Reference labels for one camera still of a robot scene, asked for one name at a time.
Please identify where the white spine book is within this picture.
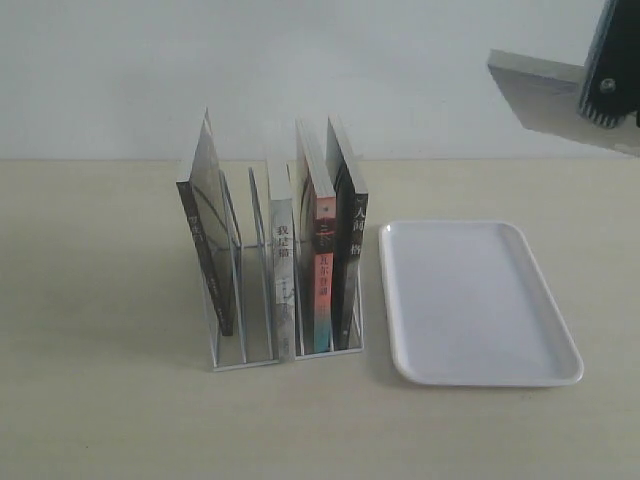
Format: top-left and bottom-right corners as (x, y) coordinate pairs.
(267, 158), (296, 362)

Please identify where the white plastic tray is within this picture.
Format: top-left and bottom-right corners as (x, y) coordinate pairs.
(379, 220), (584, 388)

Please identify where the black rightmost book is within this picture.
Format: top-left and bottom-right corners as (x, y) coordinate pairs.
(326, 115), (369, 350)

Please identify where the dark grey leftmost book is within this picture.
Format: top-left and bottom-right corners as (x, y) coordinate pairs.
(176, 110), (235, 336)

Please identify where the blue book orange crescent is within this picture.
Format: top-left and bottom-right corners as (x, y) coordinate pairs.
(487, 50), (639, 157)

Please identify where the red teal spine book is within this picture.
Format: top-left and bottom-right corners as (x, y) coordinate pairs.
(295, 119), (336, 354)

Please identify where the white wire book rack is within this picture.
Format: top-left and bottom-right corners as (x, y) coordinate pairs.
(176, 119), (364, 371)

